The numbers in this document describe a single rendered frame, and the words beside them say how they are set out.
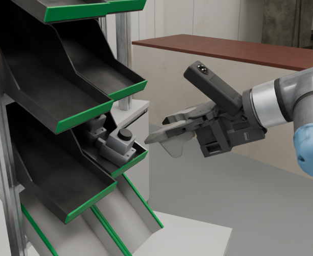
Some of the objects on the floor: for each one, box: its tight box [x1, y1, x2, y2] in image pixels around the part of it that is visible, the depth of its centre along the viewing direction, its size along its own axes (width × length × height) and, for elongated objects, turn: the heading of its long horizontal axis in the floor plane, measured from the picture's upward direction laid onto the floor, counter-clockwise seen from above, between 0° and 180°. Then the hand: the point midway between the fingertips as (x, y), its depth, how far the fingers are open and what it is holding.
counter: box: [132, 34, 313, 184], centre depth 389 cm, size 90×268×92 cm, turn 46°
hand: (156, 127), depth 75 cm, fingers open, 8 cm apart
